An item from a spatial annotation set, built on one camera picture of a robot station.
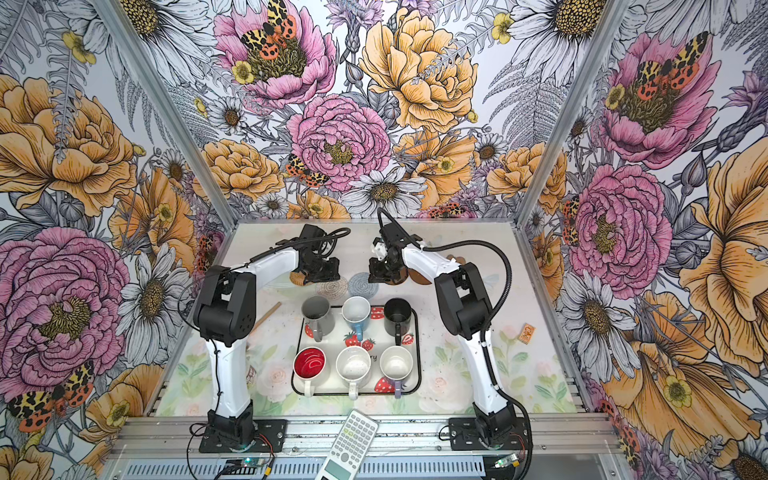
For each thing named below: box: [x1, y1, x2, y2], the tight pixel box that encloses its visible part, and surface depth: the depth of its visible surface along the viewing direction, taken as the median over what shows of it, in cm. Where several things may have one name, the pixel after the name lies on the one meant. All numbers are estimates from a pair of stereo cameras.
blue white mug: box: [341, 296, 372, 341], surface depth 89 cm
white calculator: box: [315, 409, 379, 480], surface depth 73 cm
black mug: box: [383, 297, 412, 346], surface depth 91 cm
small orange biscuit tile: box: [518, 322, 536, 345], surface depth 93 cm
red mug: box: [293, 346, 327, 398], surface depth 81 cm
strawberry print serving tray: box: [291, 306, 422, 400], surface depth 85 cm
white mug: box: [335, 346, 372, 401], surface depth 81 cm
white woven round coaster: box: [315, 276, 348, 300], surface depth 104 cm
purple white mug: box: [379, 345, 414, 399], surface depth 85 cm
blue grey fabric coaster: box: [347, 272, 379, 299], surface depth 104 cm
